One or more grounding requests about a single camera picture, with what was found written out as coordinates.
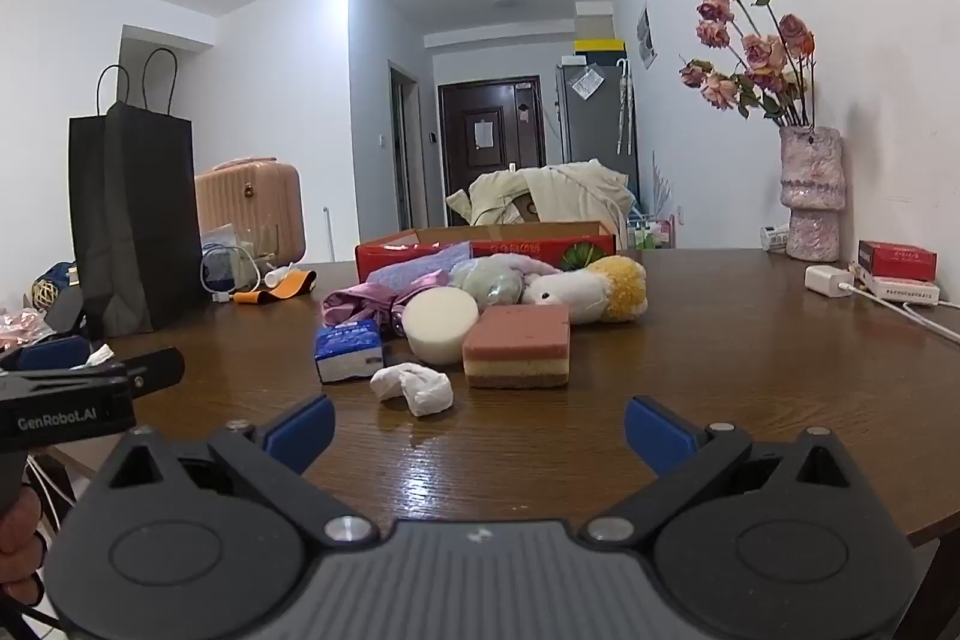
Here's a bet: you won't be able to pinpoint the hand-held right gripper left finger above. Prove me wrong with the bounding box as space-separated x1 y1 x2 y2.
90 394 380 548

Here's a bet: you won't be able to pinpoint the white round sponge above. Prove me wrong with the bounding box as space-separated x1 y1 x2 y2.
403 287 479 365

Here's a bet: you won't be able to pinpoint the folded umbrella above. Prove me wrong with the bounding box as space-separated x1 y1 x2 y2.
616 59 632 155

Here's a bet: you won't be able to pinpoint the beige jacket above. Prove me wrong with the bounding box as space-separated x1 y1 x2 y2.
448 158 631 229

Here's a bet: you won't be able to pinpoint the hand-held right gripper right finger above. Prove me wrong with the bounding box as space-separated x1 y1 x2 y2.
581 395 871 548

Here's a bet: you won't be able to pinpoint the iridescent green pouch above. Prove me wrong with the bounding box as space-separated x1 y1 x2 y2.
450 256 526 305

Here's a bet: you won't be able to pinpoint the blue tissue packet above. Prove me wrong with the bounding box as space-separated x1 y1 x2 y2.
315 319 385 384

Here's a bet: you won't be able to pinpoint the person's left hand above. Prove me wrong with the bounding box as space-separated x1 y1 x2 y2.
0 482 47 605

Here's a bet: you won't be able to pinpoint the white device with cables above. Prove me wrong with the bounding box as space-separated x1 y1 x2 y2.
201 224 263 304

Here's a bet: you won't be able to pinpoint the pink textured vase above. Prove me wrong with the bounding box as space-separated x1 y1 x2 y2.
778 125 847 260

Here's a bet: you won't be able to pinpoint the dried pink flowers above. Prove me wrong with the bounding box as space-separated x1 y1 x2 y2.
679 0 818 127

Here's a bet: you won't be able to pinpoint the red cardboard box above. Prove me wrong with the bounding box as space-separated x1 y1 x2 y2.
355 221 617 283

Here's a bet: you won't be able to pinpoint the white flat box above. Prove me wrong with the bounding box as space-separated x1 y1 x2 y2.
862 274 942 305

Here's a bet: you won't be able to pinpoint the black paper bag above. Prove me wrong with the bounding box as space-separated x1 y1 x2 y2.
69 47 215 341

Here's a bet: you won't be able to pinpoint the red flat box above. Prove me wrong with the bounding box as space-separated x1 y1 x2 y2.
857 239 938 283

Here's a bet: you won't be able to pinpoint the white charger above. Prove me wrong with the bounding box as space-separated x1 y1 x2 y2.
805 264 856 298

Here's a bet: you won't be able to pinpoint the pink layered sponge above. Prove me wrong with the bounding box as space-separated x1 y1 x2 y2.
462 302 571 390

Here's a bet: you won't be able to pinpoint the pink suitcase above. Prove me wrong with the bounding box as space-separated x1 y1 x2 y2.
195 158 307 266

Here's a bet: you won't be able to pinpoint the grey refrigerator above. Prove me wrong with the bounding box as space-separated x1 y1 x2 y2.
556 61 638 176

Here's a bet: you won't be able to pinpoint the wall poster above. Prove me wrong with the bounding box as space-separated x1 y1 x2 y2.
636 2 658 70

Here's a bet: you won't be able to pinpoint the white charger cable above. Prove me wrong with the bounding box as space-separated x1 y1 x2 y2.
840 284 960 341

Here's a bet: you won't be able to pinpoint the dark blue box gold ball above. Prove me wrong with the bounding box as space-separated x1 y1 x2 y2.
31 261 77 313

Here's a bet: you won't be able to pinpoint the dark brown door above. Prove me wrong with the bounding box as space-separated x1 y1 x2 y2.
439 76 542 199

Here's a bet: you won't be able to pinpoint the pink cloth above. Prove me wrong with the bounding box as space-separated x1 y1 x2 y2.
322 280 451 339

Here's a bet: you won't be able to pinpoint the green bottles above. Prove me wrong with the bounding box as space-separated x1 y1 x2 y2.
626 218 676 250

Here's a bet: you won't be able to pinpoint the purple towel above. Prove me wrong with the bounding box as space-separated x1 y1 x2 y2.
366 241 472 296

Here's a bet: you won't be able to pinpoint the white yellow plush toy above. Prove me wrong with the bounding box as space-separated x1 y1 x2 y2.
521 255 647 324

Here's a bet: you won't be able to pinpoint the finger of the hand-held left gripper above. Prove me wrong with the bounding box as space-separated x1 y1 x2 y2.
120 347 186 398
0 334 95 373

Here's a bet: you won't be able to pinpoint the orange strap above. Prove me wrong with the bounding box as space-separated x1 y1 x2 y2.
232 271 317 305

